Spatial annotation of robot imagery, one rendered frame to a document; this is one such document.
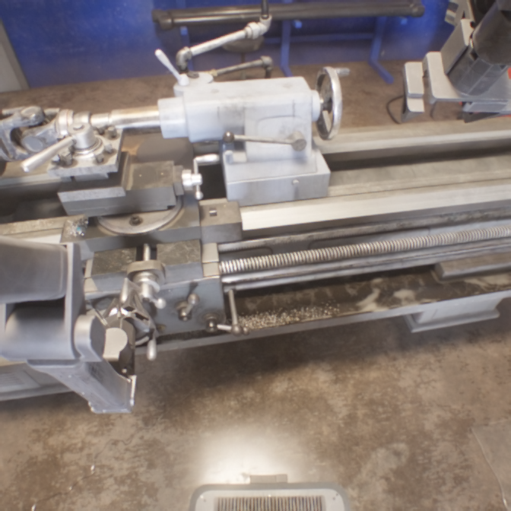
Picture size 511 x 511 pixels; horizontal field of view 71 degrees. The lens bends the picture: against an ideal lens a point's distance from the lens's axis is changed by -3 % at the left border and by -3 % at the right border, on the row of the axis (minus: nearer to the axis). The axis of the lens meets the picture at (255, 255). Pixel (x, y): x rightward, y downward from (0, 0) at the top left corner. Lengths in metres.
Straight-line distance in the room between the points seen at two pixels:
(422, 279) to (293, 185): 0.78
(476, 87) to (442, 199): 0.92
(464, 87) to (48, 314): 0.54
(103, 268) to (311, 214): 0.65
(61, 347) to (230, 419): 1.35
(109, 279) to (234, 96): 0.63
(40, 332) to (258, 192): 0.90
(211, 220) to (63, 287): 0.77
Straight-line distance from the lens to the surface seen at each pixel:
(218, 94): 1.17
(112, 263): 1.10
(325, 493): 1.43
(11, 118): 1.27
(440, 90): 0.53
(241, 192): 1.21
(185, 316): 1.18
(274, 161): 1.19
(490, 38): 0.49
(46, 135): 1.23
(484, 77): 0.52
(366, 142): 1.60
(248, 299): 1.52
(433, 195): 1.41
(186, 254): 1.06
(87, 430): 1.87
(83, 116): 1.23
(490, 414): 2.02
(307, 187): 1.25
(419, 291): 1.68
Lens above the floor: 1.66
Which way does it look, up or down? 49 degrees down
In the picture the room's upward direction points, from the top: straight up
